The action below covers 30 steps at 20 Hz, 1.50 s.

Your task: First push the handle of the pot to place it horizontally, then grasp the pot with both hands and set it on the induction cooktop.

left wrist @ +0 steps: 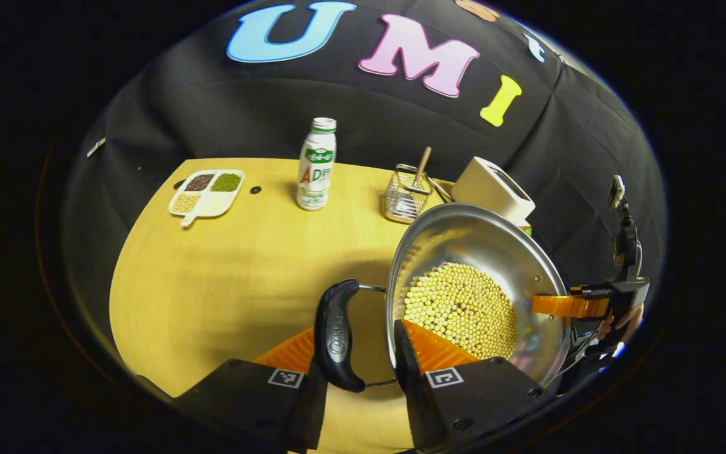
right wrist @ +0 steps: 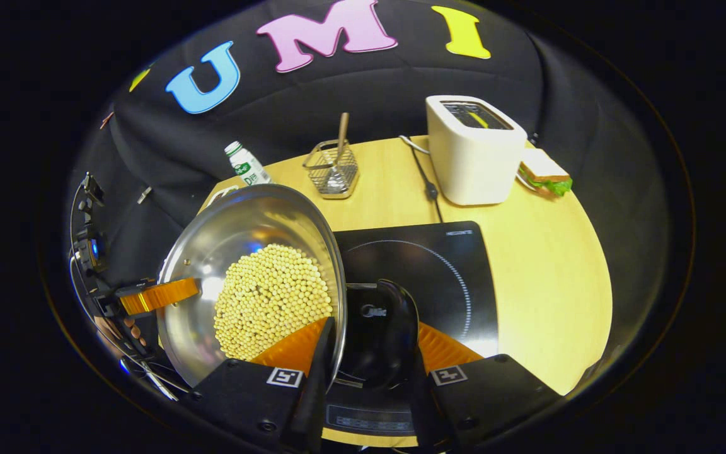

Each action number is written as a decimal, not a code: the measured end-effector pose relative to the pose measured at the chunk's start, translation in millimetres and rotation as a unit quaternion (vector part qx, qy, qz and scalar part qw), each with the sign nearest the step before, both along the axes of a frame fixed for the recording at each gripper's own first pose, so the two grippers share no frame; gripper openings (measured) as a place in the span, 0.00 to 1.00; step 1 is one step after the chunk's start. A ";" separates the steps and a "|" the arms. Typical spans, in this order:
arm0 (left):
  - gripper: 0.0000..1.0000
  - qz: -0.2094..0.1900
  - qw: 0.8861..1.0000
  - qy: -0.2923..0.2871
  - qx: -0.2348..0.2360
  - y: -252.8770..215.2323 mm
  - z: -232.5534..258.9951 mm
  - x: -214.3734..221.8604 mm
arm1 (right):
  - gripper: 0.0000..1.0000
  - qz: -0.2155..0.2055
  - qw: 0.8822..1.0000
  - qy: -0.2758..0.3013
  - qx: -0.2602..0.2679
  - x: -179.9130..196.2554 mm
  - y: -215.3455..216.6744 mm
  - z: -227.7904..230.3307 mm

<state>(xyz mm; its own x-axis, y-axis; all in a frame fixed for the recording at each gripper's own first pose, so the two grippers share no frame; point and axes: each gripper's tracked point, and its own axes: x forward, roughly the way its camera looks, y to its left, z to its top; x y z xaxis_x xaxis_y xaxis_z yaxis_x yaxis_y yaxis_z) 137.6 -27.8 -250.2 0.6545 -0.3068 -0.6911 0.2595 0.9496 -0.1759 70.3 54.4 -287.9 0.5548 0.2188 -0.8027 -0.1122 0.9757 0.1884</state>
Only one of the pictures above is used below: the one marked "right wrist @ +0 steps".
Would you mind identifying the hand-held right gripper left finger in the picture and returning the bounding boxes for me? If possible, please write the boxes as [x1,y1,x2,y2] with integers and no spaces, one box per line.
[187,317,337,453]

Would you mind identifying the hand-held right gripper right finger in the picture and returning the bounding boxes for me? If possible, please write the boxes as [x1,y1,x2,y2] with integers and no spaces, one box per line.
[408,322,564,450]

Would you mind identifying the stainless steel pot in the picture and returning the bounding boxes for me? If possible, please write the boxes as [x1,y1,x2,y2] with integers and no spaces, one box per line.
[157,183,420,392]

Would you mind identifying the black induction cooktop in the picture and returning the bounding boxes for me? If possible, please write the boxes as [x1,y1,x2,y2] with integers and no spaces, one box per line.
[322,221,500,437]

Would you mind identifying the pile of yellow soybeans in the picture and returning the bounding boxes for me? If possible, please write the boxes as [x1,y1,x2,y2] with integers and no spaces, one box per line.
[213,244,333,361]

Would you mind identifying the white bottle with green label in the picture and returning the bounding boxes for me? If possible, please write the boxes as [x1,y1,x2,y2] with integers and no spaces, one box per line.
[224,141,272,187]

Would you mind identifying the white toaster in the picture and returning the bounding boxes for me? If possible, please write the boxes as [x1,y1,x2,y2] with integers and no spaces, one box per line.
[425,95,527,206]

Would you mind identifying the sandwich with lettuce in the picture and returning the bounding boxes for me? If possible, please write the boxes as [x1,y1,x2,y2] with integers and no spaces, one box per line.
[518,148,573,197]

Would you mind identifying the black backdrop cloth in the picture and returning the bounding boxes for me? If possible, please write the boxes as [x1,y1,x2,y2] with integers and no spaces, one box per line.
[64,0,672,379]

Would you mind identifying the thin grey gripper cable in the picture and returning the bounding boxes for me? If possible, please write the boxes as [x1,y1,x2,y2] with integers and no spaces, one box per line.
[117,356,180,402]

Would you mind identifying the wire mesh utensil basket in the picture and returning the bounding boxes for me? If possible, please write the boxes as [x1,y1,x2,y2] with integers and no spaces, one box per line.
[302,139,360,200]

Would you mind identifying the black toaster cable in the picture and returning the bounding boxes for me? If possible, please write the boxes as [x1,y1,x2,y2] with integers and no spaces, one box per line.
[399,134,444,223]

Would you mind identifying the wooden-handled spoon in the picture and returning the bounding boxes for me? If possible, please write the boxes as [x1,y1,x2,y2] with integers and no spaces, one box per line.
[327,112,350,193]

